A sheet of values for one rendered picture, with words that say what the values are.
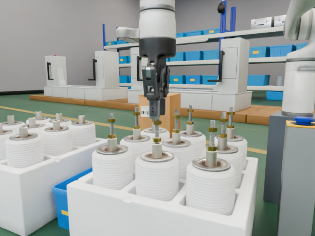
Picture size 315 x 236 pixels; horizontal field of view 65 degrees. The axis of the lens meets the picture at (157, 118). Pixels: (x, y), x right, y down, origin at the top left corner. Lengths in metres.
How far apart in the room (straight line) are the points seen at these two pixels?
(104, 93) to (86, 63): 4.41
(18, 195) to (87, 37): 7.57
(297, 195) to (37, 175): 0.66
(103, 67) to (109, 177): 3.21
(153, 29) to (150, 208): 0.34
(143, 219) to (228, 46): 2.27
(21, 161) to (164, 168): 0.43
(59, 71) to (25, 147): 4.16
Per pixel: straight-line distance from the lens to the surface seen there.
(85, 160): 0.89
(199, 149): 0.73
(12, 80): 6.93
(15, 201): 0.78
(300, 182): 0.67
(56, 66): 4.89
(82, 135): 0.92
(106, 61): 3.74
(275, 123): 0.88
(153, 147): 0.53
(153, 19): 0.49
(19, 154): 0.78
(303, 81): 0.88
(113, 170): 0.57
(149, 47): 0.48
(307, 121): 0.65
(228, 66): 2.61
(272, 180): 0.93
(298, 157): 0.65
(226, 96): 2.55
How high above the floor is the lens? 0.42
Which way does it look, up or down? 9 degrees down
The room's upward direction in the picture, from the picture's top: straight up
